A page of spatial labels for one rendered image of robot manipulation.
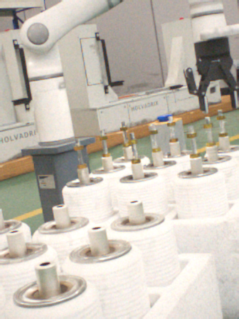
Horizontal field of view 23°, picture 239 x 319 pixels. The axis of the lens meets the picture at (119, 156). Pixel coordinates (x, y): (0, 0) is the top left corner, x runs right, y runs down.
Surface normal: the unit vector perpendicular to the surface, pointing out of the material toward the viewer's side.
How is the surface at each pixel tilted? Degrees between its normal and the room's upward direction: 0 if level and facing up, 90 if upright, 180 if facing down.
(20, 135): 90
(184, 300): 90
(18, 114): 90
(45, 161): 92
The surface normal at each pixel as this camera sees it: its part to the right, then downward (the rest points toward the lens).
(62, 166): 0.04, 0.14
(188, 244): -0.39, 0.19
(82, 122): -0.65, 0.22
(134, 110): 0.74, -0.03
